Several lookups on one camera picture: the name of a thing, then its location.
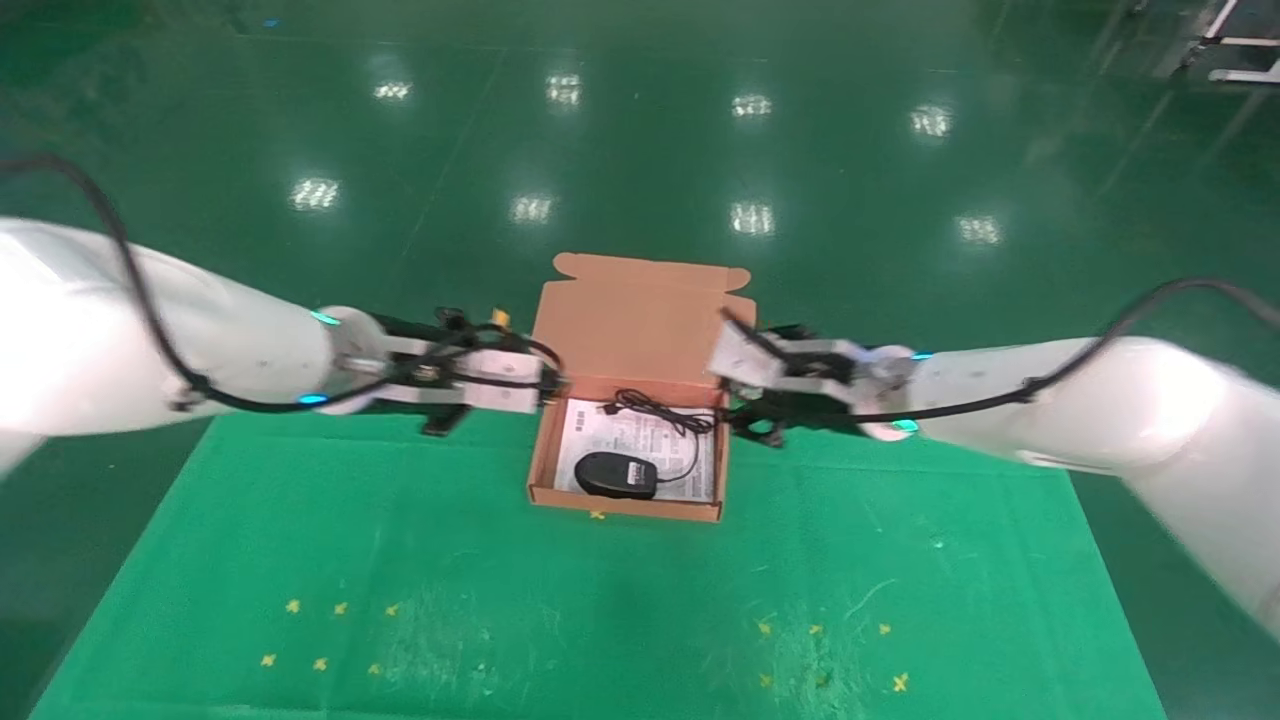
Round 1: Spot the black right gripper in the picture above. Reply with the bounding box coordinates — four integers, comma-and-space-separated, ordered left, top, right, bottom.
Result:
728, 390, 883, 449

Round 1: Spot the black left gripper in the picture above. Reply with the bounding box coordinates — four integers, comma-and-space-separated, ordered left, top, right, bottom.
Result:
364, 312, 568, 437

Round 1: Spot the black wired computer mouse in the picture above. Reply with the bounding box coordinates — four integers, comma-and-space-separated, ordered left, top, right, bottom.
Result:
574, 387, 718, 500

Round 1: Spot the open brown cardboard box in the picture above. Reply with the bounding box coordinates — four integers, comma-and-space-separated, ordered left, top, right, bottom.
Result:
527, 251, 760, 524

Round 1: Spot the white printed instruction sheet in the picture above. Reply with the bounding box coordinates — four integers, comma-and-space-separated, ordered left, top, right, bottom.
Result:
552, 396, 720, 504

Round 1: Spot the green table cloth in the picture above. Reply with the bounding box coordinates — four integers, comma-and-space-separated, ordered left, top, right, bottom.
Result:
30, 405, 1169, 720

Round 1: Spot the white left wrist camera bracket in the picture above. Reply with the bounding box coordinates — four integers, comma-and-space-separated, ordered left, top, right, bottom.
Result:
374, 334, 562, 414

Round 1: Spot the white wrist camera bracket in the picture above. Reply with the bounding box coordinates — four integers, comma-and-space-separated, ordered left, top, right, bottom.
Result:
707, 314, 873, 402
374, 334, 562, 414

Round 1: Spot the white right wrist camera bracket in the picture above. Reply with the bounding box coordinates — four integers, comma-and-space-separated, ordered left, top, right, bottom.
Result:
707, 314, 873, 402

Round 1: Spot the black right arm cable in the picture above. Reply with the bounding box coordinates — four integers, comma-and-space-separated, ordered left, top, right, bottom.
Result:
720, 277, 1280, 427

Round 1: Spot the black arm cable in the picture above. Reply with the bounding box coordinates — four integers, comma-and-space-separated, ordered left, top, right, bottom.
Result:
720, 277, 1280, 427
0, 154, 563, 414

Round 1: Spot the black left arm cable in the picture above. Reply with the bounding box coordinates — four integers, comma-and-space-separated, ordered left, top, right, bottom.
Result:
0, 154, 563, 414

